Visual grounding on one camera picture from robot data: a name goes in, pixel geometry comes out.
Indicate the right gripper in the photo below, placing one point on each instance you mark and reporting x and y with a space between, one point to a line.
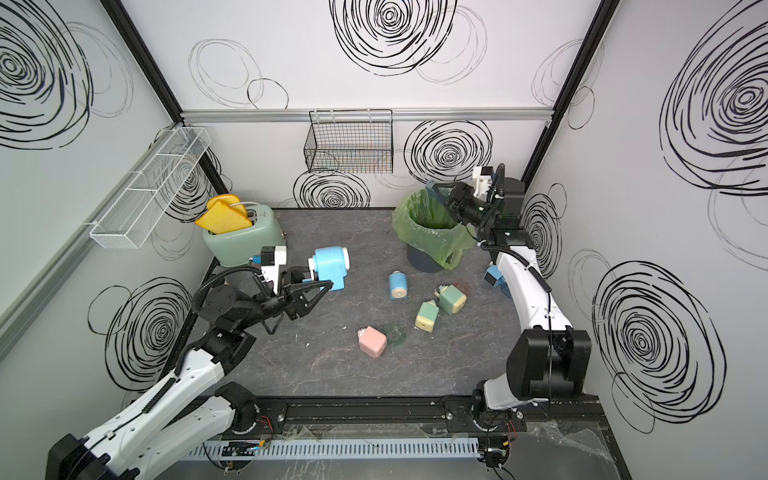
462 194

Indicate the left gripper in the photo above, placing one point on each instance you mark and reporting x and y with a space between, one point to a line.
292 301

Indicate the blue translucent sharpener tray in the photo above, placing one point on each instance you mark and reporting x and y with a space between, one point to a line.
434 192

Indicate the blue sharpener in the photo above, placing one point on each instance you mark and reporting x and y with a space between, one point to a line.
398 286
493 276
330 264

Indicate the pink pencil sharpener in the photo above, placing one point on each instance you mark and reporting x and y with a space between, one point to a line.
372 342

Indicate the clear sharpener tray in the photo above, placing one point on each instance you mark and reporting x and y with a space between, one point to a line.
394 333

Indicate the green sharpener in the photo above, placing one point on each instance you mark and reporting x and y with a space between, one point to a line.
450 299
427 316

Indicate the green sharpener bottom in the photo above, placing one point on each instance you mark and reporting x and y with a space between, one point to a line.
427 316

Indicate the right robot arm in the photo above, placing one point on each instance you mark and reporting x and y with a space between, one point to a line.
549 361

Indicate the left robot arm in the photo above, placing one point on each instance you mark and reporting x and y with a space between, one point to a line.
158 429

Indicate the bin with green bag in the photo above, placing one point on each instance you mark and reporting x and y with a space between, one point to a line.
434 240

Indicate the mint green toaster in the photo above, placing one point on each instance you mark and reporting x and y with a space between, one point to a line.
238 247

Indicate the yellow toy toast slice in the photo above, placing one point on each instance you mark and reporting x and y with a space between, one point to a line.
223 214

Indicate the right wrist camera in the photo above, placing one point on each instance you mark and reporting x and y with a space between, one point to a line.
482 179

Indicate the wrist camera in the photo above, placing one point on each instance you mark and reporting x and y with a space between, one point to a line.
270 260
482 179

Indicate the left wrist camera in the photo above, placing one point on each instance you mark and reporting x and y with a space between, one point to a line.
270 260

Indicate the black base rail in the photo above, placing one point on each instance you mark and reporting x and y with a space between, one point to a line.
273 416

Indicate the black wire basket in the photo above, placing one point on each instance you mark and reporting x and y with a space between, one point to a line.
350 141

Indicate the grey slotted cable duct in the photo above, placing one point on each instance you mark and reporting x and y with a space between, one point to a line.
336 449

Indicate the white wire shelf basket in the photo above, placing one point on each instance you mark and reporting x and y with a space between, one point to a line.
152 187

